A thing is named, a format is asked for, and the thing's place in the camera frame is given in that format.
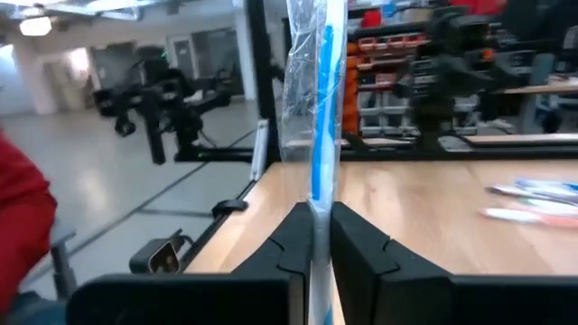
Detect black aluminium table frame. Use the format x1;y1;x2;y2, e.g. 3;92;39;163
173;0;578;274

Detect black frame clip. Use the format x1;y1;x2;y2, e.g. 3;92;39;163
210;198;249;219

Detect blue white toothbrush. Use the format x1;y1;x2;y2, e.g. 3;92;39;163
279;0;349;325
514;178;578;194

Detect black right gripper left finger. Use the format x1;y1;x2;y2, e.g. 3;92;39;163
66;201;315;325

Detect small black camera box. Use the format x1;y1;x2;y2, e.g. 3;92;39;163
129;228;187;275

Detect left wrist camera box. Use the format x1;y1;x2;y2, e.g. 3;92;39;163
428;11;493;53

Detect orange white toothbrush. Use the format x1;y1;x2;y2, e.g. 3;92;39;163
480;206;578;230

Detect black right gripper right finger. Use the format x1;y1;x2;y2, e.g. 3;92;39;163
331;201;578;325

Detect person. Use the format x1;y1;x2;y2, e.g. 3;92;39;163
0;130;59;317

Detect distant black robot station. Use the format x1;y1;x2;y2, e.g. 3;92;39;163
92;44;232;166

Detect white frame bracket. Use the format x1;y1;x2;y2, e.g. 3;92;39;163
249;118;271;181

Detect stacked red storage bins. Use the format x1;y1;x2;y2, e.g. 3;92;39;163
360;9;384;29

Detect white ceiling lamp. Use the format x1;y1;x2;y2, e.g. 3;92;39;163
18;16;53;37

